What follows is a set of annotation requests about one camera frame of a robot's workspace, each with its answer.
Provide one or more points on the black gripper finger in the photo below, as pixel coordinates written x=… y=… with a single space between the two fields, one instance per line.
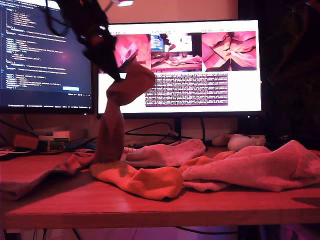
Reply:
x=111 y=52
x=100 y=58

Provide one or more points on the white fluffy sock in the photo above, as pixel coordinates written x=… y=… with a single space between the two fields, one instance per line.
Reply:
x=165 y=155
x=262 y=170

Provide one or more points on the monitor with dark code screen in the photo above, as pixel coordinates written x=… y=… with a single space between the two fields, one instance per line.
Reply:
x=37 y=62

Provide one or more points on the small white box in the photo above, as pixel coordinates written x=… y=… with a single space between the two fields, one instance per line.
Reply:
x=61 y=135

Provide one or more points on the blue foil packet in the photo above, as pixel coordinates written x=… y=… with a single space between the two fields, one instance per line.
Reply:
x=85 y=146

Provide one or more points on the dark printed box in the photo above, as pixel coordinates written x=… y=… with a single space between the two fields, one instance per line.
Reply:
x=53 y=146

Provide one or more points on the orange sock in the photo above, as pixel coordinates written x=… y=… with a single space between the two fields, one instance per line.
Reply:
x=140 y=180
x=197 y=160

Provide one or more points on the pale round object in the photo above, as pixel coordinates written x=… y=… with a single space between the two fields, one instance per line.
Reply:
x=220 y=140

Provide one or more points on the monitor with bright white screen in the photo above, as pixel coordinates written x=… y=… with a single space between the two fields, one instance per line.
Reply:
x=250 y=95

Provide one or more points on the small white round device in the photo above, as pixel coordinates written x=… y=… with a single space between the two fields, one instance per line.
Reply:
x=240 y=143

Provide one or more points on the dark leafy house plant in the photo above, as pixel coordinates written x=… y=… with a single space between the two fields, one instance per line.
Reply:
x=295 y=37

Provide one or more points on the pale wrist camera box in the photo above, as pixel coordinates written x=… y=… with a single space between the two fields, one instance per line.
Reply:
x=125 y=3

